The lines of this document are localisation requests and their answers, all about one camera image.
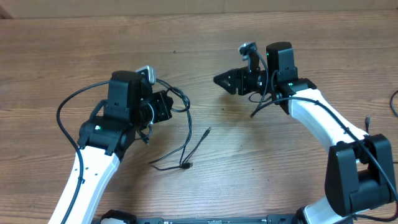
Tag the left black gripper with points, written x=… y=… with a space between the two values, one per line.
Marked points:
x=164 y=112

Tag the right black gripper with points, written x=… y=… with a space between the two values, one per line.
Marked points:
x=234 y=76

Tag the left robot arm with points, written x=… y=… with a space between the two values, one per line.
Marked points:
x=131 y=106

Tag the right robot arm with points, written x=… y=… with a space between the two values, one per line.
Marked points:
x=360 y=168

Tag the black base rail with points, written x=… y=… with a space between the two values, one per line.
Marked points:
x=120 y=217

